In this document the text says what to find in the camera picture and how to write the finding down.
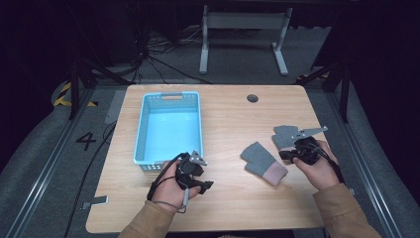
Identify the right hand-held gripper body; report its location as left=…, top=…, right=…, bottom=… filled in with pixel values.
left=290, top=125, right=329, bottom=167

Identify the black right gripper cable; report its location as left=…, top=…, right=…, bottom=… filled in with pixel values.
left=309, top=140, right=347, bottom=184

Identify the person's left hand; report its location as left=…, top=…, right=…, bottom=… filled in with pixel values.
left=152, top=160, right=202, bottom=213

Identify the black metal frame strut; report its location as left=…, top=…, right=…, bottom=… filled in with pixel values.
left=66, top=57, right=134, bottom=121
left=296, top=59, right=352, bottom=124

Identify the grey glove pink cuff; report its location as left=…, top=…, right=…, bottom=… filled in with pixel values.
left=240, top=141, right=289, bottom=187
left=270, top=124, right=303, bottom=152

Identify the grey metal stand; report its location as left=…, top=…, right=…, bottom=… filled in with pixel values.
left=198, top=4, right=294, bottom=76

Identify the person's right hand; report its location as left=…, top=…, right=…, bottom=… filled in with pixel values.
left=292, top=140, right=345, bottom=192

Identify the tangle of black cables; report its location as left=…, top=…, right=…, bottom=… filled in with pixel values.
left=130, top=29, right=213, bottom=85

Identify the yellow black hazard tape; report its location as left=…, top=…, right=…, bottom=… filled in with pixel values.
left=52, top=81, right=99, bottom=108

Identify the light blue plastic basket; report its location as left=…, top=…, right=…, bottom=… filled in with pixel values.
left=133, top=90, right=204, bottom=173

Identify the small metal bracket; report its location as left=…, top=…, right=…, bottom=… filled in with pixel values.
left=80, top=194, right=110, bottom=211

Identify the grey left gripper strap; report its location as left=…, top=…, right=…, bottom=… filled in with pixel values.
left=177, top=187, right=191, bottom=214

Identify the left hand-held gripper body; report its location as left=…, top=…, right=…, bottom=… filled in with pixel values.
left=174, top=149, right=208, bottom=190

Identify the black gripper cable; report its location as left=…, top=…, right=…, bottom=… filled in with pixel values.
left=309, top=140, right=347, bottom=184
left=146, top=152, right=191, bottom=202

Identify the black floor cable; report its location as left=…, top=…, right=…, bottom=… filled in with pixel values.
left=63, top=121, right=117, bottom=238

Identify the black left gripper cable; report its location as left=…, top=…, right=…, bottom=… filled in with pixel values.
left=146, top=152, right=191, bottom=202

